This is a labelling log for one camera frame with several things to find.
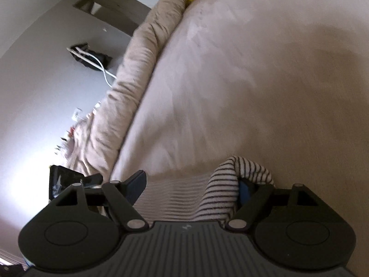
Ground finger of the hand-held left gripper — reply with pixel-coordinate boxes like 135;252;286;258
82;173;104;189

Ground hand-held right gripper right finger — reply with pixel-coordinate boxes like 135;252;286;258
225;179;321;233

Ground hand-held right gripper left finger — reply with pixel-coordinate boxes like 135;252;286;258
43;169;149;233

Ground grey striped sweater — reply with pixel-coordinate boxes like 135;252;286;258
135;156;274;223

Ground black hanging bag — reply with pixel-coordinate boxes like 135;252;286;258
70;42;113;72

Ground beige duvet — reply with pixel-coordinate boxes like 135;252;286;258
61;0;192;186

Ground brown wooden door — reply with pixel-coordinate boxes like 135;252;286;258
72;0;152;37

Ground white cable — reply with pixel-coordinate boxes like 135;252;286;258
66;47;118;89

